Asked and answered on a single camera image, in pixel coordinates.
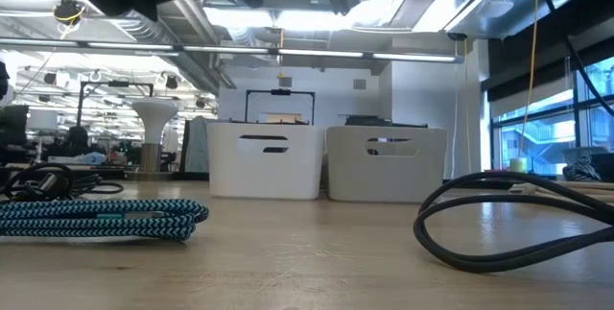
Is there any gray plastic bin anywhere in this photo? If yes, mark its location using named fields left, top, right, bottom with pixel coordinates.
left=324, top=126, right=448, bottom=204

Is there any white plastic bin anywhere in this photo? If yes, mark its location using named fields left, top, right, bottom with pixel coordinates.
left=205, top=122, right=326, bottom=201

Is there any gray fabric panel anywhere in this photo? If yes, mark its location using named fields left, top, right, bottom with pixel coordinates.
left=184, top=115, right=217, bottom=174

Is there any black background gantry frame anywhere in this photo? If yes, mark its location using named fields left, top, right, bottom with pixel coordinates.
left=76, top=81, right=154, bottom=129
left=244, top=88, right=317, bottom=126

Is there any teal braided cable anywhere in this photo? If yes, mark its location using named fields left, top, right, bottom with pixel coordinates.
left=0, top=198, right=210, bottom=243

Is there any thin black looped cable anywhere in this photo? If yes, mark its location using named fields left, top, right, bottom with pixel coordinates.
left=0, top=162, right=125, bottom=202

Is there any black white striped bundle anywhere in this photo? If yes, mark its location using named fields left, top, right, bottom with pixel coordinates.
left=561, top=155, right=602, bottom=182

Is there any white tape roll stand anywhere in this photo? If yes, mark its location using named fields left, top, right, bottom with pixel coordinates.
left=125, top=97, right=179, bottom=181

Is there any wooden background tabletop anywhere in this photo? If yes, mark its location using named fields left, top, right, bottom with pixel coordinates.
left=266, top=112, right=304, bottom=125

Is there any yellow ceiling cord reel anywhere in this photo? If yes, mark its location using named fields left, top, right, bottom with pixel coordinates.
left=51, top=0, right=87, bottom=27

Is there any black flat background equipment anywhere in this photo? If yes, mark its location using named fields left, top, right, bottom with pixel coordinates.
left=338, top=114, right=429, bottom=130

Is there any long linear ceiling light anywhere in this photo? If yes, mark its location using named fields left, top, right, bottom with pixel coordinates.
left=0, top=36, right=465, bottom=65

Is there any black framed window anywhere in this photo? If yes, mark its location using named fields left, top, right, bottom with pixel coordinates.
left=488, top=55, right=614, bottom=177

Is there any black aluminium frame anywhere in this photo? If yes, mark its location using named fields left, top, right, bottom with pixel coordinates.
left=0, top=163, right=614, bottom=191

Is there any seated person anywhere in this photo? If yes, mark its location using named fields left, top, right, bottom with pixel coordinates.
left=65, top=126, right=92, bottom=157

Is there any silver ceiling duct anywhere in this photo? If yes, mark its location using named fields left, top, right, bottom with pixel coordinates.
left=383, top=0, right=590, bottom=41

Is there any black background monitor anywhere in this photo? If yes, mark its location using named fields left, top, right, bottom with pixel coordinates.
left=0, top=105, right=30, bottom=146

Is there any thick black looped cable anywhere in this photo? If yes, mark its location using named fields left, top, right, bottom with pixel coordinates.
left=413, top=170, right=614, bottom=274

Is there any beige cable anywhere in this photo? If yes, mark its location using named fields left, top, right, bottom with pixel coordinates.
left=508, top=179, right=614, bottom=205

